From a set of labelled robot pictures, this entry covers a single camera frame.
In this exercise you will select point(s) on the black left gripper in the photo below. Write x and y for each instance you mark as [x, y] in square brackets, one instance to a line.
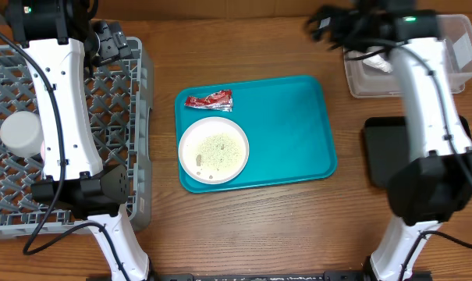
[118, 46]

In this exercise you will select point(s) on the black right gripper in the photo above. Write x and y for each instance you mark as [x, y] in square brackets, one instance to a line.
[327, 24]

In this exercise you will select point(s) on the white napkin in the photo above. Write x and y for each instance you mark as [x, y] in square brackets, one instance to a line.
[378, 60]

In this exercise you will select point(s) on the grey bowl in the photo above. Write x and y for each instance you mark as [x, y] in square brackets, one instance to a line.
[22, 134]

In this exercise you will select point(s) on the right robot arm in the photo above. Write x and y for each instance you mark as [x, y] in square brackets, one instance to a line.
[437, 181]

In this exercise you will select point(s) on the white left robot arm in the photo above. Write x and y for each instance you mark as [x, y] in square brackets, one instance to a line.
[62, 43]

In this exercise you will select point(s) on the grey dishwasher rack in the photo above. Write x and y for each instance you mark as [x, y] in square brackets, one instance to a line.
[119, 107]

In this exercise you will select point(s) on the white label on bin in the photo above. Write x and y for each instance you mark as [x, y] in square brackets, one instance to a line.
[463, 50]

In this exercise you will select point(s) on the clear plastic bin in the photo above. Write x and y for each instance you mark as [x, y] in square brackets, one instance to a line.
[453, 27]

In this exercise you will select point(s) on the black tray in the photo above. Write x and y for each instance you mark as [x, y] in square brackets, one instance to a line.
[386, 148]

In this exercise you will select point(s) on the pink cup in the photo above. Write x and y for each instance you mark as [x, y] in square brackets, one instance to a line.
[42, 151]

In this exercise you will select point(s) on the red foil wrapper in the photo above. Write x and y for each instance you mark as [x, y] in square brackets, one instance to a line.
[219, 101]

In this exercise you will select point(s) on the white dirty plate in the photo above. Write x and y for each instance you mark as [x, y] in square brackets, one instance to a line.
[213, 150]

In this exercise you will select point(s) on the teal serving tray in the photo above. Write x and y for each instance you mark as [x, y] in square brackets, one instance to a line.
[286, 123]

